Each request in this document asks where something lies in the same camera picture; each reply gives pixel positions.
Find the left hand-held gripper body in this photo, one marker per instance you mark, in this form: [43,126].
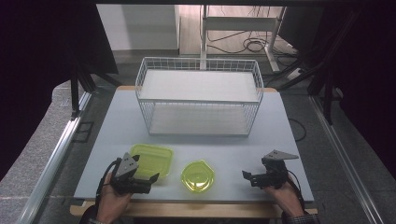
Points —
[126,165]

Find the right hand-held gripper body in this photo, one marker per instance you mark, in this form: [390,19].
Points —
[275,174]

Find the green rectangular plastic container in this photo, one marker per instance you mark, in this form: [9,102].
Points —
[155,158]

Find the green round plastic bowl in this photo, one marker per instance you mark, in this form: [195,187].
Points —
[197,177]

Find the person's right hand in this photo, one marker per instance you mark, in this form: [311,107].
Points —
[288,200]

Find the person's left hand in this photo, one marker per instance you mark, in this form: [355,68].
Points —
[110,203]

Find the black metal stand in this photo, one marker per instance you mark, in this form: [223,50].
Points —
[327,102]
[74,93]

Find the white power strip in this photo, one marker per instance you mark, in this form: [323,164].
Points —
[294,74]

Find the white cabinet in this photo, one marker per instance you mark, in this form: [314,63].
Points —
[137,26]

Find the dark curtain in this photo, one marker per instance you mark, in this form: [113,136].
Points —
[373,77]
[37,46]

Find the aluminium rail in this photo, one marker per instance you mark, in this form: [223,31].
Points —
[342,161]
[49,168]

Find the white metal desk frame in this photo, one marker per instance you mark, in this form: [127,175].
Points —
[239,23]

